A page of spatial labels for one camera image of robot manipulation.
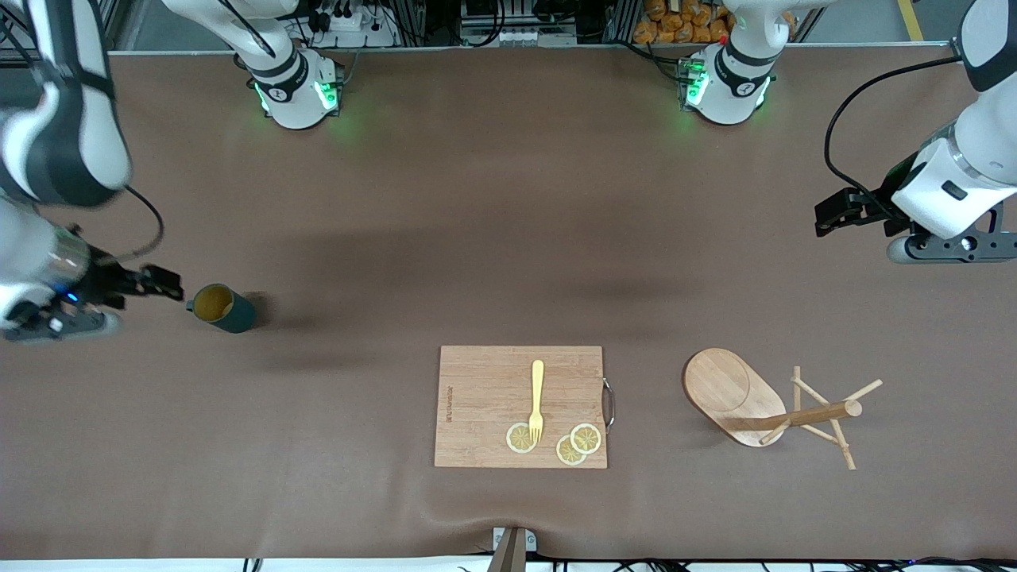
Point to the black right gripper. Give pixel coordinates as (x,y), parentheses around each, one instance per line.
(106,281)

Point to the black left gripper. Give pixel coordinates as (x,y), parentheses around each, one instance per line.
(876,204)

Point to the dark green mug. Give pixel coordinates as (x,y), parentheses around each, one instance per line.
(226,311)

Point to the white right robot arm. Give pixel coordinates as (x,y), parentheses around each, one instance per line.
(295,97)

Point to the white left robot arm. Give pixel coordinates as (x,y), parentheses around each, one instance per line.
(727,91)

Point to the wooden mug tree rack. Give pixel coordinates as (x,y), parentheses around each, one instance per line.
(719,389)

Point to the orange snack packet pile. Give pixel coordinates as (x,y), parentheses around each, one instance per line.
(683,24)

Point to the white power strip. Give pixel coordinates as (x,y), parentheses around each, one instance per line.
(349,30)

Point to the lemon slice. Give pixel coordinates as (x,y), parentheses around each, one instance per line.
(586,438)
(516,439)
(567,453)

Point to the wooden cutting board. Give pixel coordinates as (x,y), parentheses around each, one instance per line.
(485,405)

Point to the yellow plastic fork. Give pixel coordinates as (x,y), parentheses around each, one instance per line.
(537,389)

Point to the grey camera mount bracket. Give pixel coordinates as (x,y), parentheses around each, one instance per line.
(512,548)

